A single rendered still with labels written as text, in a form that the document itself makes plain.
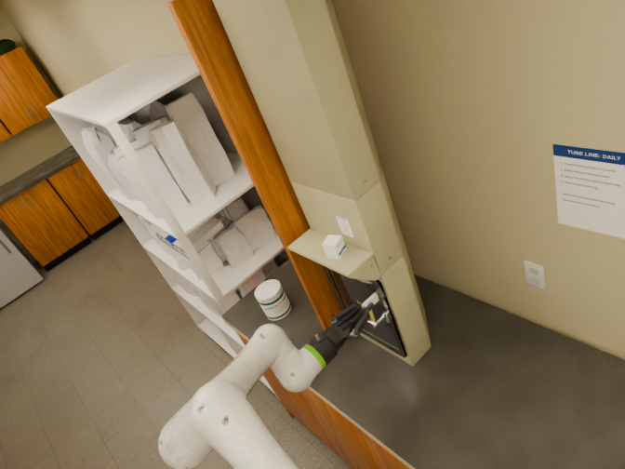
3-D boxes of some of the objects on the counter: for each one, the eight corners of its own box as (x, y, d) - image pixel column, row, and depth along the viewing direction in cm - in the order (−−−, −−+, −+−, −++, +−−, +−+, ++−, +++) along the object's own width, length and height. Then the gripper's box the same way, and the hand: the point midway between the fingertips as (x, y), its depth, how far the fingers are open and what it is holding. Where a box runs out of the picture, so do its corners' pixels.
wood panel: (400, 268, 229) (296, -61, 153) (405, 270, 227) (301, -62, 150) (327, 338, 210) (166, 3, 133) (332, 341, 208) (170, 2, 131)
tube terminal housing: (392, 294, 218) (339, 143, 176) (453, 323, 194) (410, 156, 152) (354, 331, 208) (289, 181, 166) (413, 367, 184) (355, 201, 142)
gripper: (338, 343, 150) (388, 294, 160) (312, 327, 160) (360, 281, 169) (345, 359, 155) (393, 310, 164) (319, 341, 164) (366, 296, 174)
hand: (370, 301), depth 165 cm, fingers closed
